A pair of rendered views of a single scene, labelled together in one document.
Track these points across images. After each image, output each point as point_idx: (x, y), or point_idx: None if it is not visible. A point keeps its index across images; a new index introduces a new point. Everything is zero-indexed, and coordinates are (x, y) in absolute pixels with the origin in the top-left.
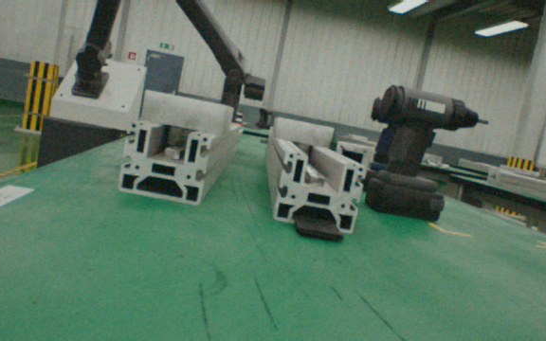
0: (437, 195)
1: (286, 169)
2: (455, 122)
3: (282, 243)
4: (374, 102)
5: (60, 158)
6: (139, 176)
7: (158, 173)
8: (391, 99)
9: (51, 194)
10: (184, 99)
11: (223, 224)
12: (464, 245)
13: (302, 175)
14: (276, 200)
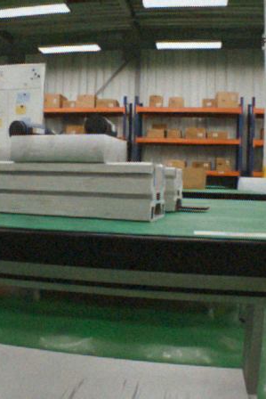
0: None
1: None
2: (115, 136)
3: (227, 215)
4: (20, 126)
5: None
6: (154, 206)
7: (157, 200)
8: (101, 126)
9: (201, 229)
10: (116, 140)
11: (205, 216)
12: None
13: (176, 181)
14: (173, 199)
